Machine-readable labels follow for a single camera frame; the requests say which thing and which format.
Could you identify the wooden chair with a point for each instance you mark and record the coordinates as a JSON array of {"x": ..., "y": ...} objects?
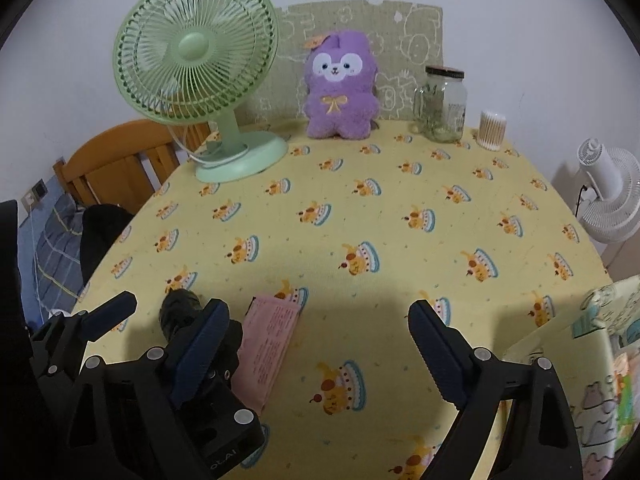
[{"x": 120, "y": 160}]

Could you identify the yellow patterned fabric storage box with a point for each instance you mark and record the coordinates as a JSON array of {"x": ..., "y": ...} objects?
[{"x": 590, "y": 385}]

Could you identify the black plastic bag roll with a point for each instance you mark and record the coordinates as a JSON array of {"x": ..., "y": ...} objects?
[{"x": 180, "y": 310}]

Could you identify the glass jar with black lid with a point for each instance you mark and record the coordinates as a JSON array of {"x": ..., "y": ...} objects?
[{"x": 445, "y": 105}]

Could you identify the pink printed pack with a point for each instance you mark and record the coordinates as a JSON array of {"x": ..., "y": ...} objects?
[{"x": 267, "y": 345}]

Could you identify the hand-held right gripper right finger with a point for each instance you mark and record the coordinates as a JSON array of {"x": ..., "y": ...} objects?
[{"x": 437, "y": 355}]

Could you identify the cotton swab container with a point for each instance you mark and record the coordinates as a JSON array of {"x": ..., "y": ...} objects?
[{"x": 491, "y": 132}]

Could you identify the green desk fan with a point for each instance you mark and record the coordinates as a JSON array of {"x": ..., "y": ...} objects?
[{"x": 195, "y": 45}]

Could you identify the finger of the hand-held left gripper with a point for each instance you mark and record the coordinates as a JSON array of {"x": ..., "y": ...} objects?
[
  {"x": 112, "y": 307},
  {"x": 225, "y": 410}
]

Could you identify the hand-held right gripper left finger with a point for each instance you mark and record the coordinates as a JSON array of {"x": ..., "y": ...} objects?
[{"x": 200, "y": 355}]

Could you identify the white standing fan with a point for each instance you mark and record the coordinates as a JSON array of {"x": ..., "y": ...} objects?
[{"x": 612, "y": 195}]

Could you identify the wall outlet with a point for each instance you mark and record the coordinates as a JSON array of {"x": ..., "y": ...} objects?
[{"x": 35, "y": 194}]

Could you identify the blue plaid bedding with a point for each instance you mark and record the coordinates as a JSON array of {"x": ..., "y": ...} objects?
[{"x": 55, "y": 250}]

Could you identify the purple plush toy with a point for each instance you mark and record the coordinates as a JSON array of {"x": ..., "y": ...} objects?
[{"x": 340, "y": 105}]

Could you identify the black jacket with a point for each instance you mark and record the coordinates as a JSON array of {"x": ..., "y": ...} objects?
[{"x": 102, "y": 235}]

